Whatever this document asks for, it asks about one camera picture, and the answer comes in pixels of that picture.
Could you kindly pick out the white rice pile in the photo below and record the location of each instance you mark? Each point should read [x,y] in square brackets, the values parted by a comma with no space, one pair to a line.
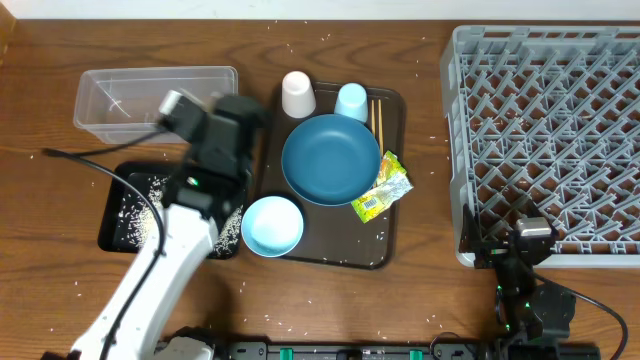
[135,221]

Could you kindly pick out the white plastic cup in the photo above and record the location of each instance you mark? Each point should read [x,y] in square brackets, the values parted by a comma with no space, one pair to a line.
[297,95]

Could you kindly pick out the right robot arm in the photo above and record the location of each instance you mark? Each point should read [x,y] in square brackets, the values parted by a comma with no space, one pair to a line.
[535,315]

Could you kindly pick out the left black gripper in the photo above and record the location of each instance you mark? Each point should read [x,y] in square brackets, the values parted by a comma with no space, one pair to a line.
[256,121]

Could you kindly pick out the light blue plastic cup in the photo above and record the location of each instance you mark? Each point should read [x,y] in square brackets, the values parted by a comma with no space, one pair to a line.
[352,102]

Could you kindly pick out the light blue bowl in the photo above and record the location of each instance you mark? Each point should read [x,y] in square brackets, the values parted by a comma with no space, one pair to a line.
[272,226]

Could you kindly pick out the grey dishwasher rack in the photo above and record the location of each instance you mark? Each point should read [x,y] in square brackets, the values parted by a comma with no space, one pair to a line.
[549,115]

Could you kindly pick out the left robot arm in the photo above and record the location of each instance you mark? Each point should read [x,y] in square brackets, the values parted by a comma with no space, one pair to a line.
[209,185]

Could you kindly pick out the dark brown serving tray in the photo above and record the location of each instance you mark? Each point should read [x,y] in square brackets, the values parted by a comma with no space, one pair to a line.
[334,235]

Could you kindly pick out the right wooden chopstick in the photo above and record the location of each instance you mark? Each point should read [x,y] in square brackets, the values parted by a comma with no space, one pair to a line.
[380,127]

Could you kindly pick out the foil snack wrapper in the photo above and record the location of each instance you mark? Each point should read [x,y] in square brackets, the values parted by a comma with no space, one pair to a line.
[391,184]

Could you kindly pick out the black waste tray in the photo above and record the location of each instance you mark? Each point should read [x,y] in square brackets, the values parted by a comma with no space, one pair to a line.
[124,170]

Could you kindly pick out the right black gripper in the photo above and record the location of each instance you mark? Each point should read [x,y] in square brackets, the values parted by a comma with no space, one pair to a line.
[492,251]

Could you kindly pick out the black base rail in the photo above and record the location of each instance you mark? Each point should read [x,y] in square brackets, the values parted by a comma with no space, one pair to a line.
[191,349]

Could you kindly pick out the clear plastic bin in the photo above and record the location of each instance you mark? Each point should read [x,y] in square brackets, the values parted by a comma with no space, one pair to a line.
[120,105]

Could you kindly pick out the dark blue plate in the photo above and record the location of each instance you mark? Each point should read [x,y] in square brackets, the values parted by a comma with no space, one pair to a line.
[330,160]

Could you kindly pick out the wooden chopstick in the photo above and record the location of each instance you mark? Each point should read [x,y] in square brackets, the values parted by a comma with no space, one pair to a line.
[380,127]
[373,120]

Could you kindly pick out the left wooden chopstick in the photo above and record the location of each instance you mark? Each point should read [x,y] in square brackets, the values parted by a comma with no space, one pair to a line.
[373,120]

